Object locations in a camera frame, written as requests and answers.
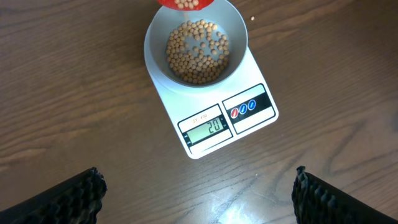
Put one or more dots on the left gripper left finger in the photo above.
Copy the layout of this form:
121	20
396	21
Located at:
76	200

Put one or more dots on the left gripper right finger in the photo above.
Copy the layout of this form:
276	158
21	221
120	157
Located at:
316	201

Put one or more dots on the red plastic measuring scoop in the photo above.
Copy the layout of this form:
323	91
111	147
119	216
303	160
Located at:
185	5

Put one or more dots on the white digital kitchen scale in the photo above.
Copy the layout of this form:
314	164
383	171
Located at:
208	118

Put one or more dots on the soybeans in bowl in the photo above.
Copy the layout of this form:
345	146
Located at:
197	52

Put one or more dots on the grey round bowl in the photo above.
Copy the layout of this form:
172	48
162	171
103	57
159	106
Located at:
221	12

